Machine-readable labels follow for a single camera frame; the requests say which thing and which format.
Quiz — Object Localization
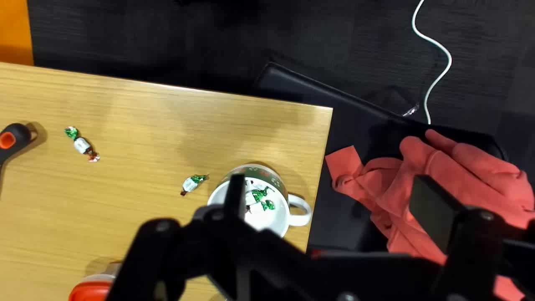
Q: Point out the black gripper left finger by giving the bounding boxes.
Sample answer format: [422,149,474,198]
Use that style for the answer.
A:
[111,172,270,301]

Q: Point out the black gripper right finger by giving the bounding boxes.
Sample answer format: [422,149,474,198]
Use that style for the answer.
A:
[410,176,507,301]

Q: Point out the white mug with green print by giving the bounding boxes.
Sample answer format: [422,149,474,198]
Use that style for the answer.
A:
[206,162,313,239]

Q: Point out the salmon red hoodie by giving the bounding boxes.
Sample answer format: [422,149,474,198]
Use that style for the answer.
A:
[325,129,535,301]

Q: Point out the black office chair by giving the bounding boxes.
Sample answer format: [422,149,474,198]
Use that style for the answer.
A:
[253,60,509,253]

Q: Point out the plastic container with red lid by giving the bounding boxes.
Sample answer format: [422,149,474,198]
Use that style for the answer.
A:
[67,259,124,301]

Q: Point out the white cable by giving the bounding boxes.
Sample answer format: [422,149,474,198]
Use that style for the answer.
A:
[402,0,455,126]

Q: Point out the white dustpan with black handle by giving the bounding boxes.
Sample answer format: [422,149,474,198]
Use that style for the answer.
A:
[0,122,39,169]

